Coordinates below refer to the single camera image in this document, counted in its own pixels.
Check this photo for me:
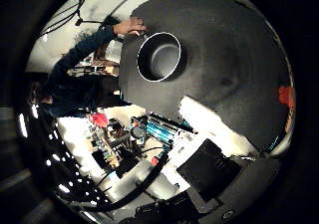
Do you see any dark metal pot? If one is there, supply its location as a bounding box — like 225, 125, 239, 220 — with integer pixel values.
135, 31, 183, 84

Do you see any orange plastic cup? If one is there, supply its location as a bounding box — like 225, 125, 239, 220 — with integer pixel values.
277, 85, 296, 109

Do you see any cluttered desk behind person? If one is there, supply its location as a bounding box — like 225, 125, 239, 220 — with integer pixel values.
68, 53, 121, 78

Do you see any person in dark top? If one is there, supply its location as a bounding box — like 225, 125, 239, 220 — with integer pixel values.
31, 73, 132, 118

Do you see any red object on floor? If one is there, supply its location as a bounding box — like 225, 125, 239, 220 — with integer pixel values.
91, 112, 110, 128

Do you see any blue and black rack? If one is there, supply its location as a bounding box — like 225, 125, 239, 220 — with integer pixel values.
145, 113, 197, 147

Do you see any white cylinder housing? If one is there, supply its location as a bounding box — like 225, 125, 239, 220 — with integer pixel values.
107, 157, 177, 203

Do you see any thin black cable loop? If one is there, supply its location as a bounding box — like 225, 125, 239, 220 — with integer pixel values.
39, 0, 104, 36

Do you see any thick black cable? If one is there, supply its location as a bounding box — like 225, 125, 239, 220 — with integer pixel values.
64, 152, 169, 212

